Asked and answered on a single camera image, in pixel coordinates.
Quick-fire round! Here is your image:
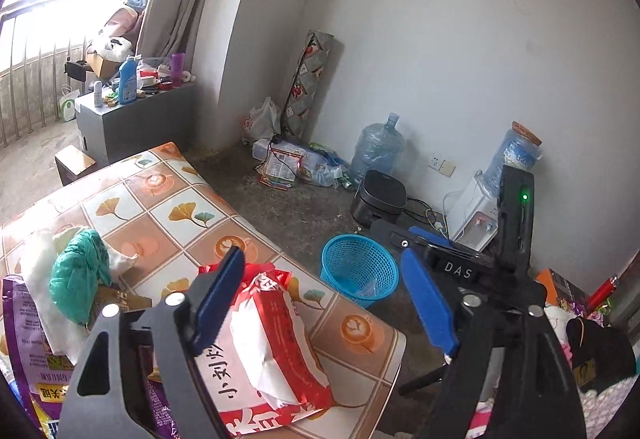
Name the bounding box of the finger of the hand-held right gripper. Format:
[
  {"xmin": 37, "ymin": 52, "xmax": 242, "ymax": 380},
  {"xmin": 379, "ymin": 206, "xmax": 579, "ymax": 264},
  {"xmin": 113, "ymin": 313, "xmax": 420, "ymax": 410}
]
[
  {"xmin": 407, "ymin": 225, "xmax": 482, "ymax": 256},
  {"xmin": 369, "ymin": 218, "xmax": 436, "ymax": 261}
]

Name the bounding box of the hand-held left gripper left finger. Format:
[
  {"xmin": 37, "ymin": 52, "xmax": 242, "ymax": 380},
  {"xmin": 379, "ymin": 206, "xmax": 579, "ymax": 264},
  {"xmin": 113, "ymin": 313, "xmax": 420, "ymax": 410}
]
[{"xmin": 57, "ymin": 246, "xmax": 247, "ymax": 439}]

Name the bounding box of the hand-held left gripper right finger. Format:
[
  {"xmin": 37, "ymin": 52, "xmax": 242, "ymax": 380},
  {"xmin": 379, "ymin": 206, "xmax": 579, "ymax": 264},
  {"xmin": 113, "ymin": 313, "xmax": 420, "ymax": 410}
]
[{"xmin": 399, "ymin": 249, "xmax": 588, "ymax": 439}]

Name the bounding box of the blue plastic wastebasket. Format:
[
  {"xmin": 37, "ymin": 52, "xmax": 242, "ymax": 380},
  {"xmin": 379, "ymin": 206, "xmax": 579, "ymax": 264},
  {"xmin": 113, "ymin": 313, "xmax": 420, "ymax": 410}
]
[{"xmin": 320, "ymin": 234, "xmax": 401, "ymax": 310}]

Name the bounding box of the red and white snack bag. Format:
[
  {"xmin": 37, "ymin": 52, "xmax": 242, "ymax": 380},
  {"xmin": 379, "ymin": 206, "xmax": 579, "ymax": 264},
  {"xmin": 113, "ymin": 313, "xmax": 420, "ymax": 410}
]
[{"xmin": 197, "ymin": 261, "xmax": 336, "ymax": 437}]

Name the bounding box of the white towel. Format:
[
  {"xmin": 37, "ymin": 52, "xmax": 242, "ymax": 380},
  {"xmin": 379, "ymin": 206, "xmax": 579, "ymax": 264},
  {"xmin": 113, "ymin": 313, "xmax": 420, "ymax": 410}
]
[{"xmin": 20, "ymin": 230, "xmax": 90, "ymax": 365}]

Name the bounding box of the purple foil bag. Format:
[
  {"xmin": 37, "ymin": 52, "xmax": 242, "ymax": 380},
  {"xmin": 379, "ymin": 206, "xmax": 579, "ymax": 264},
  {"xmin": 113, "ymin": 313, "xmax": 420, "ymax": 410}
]
[{"xmin": 0, "ymin": 275, "xmax": 176, "ymax": 439}]

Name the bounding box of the black rice cooker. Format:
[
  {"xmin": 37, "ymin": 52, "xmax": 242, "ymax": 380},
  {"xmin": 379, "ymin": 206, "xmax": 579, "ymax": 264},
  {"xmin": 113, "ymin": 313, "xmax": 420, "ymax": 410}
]
[{"xmin": 350, "ymin": 170, "xmax": 408, "ymax": 227}]

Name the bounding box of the white water dispenser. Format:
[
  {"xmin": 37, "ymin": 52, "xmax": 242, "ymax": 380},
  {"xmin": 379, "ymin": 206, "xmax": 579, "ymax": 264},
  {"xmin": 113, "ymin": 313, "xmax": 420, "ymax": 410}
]
[{"xmin": 446, "ymin": 172, "xmax": 501, "ymax": 252}]

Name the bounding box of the colourful cardboard box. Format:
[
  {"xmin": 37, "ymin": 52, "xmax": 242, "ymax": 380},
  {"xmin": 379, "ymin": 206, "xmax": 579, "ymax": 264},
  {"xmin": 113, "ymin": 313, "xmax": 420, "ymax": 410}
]
[{"xmin": 536, "ymin": 268, "xmax": 593, "ymax": 315}]

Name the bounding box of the water bottle with brown cap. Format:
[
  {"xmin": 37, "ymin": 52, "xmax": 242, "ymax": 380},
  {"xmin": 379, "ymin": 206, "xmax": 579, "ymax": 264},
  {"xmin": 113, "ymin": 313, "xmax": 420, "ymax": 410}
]
[{"xmin": 482, "ymin": 122, "xmax": 543, "ymax": 192}]

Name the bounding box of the blue water jug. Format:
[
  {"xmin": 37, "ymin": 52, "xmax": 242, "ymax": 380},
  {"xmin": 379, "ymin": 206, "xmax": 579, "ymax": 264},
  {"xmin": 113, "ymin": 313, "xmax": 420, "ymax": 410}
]
[{"xmin": 348, "ymin": 113, "xmax": 406, "ymax": 185}]

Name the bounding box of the brown paper packet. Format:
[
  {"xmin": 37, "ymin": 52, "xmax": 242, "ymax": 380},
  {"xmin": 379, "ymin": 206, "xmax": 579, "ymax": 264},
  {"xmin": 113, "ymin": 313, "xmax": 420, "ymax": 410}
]
[{"xmin": 87, "ymin": 286, "xmax": 153, "ymax": 325}]

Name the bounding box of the table with patterned cloth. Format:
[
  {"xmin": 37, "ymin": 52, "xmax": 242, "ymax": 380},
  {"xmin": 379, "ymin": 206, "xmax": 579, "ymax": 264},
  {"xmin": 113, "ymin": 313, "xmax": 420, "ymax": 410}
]
[{"xmin": 0, "ymin": 142, "xmax": 408, "ymax": 439}]

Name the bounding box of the red tube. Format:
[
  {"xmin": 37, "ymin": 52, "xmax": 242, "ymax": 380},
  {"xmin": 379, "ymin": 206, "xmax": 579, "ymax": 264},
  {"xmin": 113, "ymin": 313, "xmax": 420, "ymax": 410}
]
[{"xmin": 584, "ymin": 275, "xmax": 621, "ymax": 315}]

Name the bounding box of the pile of packets and bottles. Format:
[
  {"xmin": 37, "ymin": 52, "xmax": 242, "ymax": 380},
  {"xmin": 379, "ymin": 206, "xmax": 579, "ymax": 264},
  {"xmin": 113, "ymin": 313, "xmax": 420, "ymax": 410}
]
[{"xmin": 252, "ymin": 136, "xmax": 361, "ymax": 192}]

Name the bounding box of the black handbag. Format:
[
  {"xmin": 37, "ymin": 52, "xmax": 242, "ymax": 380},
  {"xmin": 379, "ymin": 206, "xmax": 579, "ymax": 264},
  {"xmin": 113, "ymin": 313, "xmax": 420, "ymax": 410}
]
[{"xmin": 565, "ymin": 316, "xmax": 638, "ymax": 392}]

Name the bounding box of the green plastic bag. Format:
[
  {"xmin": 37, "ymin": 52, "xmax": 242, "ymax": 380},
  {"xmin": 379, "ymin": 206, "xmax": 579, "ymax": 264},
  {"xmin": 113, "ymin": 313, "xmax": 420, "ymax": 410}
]
[{"xmin": 48, "ymin": 229, "xmax": 112, "ymax": 325}]

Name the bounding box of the rolled patterned mat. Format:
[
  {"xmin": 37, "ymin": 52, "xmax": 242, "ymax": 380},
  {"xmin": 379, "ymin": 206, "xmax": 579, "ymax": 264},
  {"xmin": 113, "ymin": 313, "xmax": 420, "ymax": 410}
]
[{"xmin": 281, "ymin": 30, "xmax": 345, "ymax": 140}]

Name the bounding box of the white plastic bag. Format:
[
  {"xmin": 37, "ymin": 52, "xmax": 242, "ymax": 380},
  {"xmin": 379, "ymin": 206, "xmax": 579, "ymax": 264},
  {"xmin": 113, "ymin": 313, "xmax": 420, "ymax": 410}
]
[{"xmin": 242, "ymin": 96, "xmax": 282, "ymax": 145}]

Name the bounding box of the grey cabinet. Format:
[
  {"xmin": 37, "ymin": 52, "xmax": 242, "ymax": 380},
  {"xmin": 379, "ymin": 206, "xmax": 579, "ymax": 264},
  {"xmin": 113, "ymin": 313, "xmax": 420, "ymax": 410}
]
[{"xmin": 75, "ymin": 82, "xmax": 198, "ymax": 165}]

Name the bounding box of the small wooden stool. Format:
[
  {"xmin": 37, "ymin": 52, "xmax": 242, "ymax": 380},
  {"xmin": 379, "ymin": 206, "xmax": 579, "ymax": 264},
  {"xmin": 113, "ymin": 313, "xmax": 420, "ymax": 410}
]
[{"xmin": 54, "ymin": 145, "xmax": 97, "ymax": 187}]

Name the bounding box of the clutter of small items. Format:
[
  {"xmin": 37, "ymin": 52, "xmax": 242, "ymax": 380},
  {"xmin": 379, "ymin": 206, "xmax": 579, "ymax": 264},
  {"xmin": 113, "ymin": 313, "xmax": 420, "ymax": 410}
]
[{"xmin": 102, "ymin": 59, "xmax": 198, "ymax": 106}]

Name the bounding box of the purple cup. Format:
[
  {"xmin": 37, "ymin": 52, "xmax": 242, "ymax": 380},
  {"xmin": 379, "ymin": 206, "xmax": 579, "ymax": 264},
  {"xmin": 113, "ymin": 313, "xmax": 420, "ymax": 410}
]
[{"xmin": 170, "ymin": 52, "xmax": 187, "ymax": 88}]

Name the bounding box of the blue detergent bottle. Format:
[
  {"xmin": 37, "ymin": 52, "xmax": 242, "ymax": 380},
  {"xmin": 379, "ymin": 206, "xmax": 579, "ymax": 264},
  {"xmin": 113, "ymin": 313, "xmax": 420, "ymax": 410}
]
[{"xmin": 118, "ymin": 55, "xmax": 143, "ymax": 105}]

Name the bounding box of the white paper bag green logo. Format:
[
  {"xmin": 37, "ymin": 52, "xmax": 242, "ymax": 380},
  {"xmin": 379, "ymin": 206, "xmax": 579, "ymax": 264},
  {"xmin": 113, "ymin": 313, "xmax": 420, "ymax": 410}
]
[{"xmin": 59, "ymin": 84, "xmax": 82, "ymax": 122}]

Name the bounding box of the metal window railing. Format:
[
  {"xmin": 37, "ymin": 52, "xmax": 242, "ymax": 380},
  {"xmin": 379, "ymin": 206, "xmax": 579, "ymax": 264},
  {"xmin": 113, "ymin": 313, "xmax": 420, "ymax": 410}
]
[{"xmin": 0, "ymin": 14, "xmax": 141, "ymax": 147}]

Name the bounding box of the pink clothes bundle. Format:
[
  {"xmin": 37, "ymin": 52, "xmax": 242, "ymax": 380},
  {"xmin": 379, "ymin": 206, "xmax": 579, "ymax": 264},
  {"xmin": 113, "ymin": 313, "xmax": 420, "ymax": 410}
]
[{"xmin": 102, "ymin": 5, "xmax": 147, "ymax": 45}]

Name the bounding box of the black power cable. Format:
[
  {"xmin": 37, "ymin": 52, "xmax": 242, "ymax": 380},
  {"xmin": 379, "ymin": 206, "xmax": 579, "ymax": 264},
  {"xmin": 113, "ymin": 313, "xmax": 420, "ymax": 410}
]
[{"xmin": 402, "ymin": 196, "xmax": 451, "ymax": 235}]

